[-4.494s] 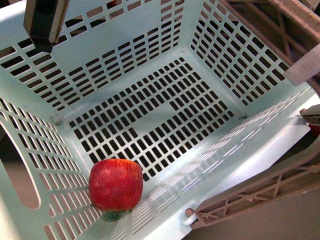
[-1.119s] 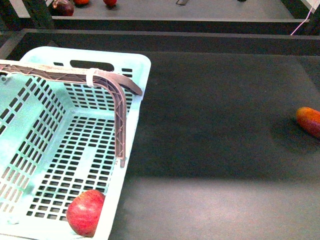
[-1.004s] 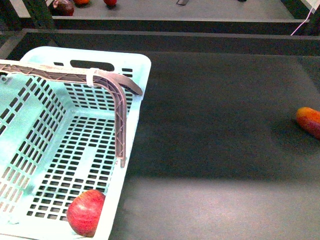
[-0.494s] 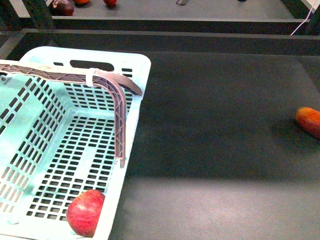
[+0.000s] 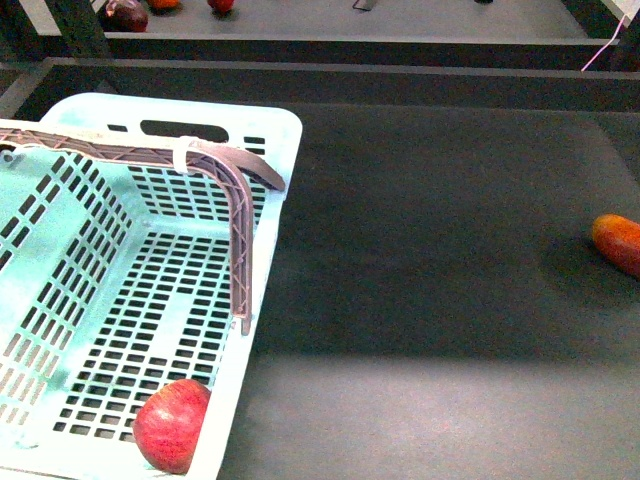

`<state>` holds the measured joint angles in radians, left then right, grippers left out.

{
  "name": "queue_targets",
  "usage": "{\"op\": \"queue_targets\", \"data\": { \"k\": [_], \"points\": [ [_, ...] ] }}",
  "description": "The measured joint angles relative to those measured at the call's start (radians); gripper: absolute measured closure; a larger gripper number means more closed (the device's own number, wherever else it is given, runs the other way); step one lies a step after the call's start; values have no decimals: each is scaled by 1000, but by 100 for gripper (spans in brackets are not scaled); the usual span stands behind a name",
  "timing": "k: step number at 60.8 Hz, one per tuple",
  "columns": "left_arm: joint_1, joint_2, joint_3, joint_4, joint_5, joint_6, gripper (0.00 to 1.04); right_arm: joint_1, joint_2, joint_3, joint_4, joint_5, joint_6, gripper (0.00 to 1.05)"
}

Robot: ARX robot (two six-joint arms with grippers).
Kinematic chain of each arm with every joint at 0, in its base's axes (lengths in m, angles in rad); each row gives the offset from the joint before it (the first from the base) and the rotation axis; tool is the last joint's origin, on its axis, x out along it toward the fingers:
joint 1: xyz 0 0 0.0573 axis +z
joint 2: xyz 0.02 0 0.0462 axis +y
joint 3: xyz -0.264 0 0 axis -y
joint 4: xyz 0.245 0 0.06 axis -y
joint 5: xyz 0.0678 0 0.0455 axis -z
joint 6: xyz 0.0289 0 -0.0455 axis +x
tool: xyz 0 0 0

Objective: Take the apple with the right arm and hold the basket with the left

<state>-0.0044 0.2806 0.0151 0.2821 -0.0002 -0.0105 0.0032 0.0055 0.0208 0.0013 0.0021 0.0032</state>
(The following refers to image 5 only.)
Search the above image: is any dark red fruit front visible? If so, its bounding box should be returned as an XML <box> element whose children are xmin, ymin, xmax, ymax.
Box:
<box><xmin>103</xmin><ymin>0</ymin><xmax>148</xmax><ymax>33</ymax></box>

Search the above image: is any grey shelf divider left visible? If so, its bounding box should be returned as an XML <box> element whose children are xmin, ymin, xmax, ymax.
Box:
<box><xmin>352</xmin><ymin>0</ymin><xmax>377</xmax><ymax>12</ymax></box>

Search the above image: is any red yellow apple on shelf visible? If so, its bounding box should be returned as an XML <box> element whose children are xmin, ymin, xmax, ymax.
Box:
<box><xmin>207</xmin><ymin>0</ymin><xmax>235</xmax><ymax>16</ymax></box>

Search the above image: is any orange tomato fruit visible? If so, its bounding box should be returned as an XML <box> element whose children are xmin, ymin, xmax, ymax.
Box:
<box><xmin>146</xmin><ymin>0</ymin><xmax>181</xmax><ymax>11</ymax></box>

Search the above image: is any light blue plastic basket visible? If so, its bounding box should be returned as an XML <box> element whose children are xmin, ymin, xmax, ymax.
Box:
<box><xmin>1</xmin><ymin>93</ymin><xmax>302</xmax><ymax>479</ymax></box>

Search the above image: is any red yellow apple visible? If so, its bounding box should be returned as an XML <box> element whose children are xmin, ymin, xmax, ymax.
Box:
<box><xmin>207</xmin><ymin>0</ymin><xmax>235</xmax><ymax>16</ymax></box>
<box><xmin>132</xmin><ymin>379</ymin><xmax>211</xmax><ymax>475</ymax></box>

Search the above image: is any red orange mango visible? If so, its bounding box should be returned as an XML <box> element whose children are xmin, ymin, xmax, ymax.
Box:
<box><xmin>592</xmin><ymin>214</ymin><xmax>639</xmax><ymax>279</ymax></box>

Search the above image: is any white cable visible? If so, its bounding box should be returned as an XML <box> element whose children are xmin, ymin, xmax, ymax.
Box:
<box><xmin>580</xmin><ymin>13</ymin><xmax>632</xmax><ymax>73</ymax></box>

